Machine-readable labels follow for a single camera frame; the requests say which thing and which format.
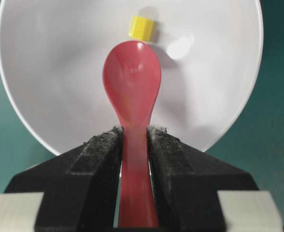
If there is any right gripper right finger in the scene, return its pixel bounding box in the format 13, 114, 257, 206
147, 126, 257, 232

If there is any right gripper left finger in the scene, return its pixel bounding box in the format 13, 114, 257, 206
5, 126, 123, 232

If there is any red plastic spoon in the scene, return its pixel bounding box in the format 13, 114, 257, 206
103, 41, 161, 228

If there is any yellow hexagonal prism block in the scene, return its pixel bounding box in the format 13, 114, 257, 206
129, 15, 155, 42

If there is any white ceramic bowl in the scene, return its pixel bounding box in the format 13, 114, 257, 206
0, 0, 263, 155

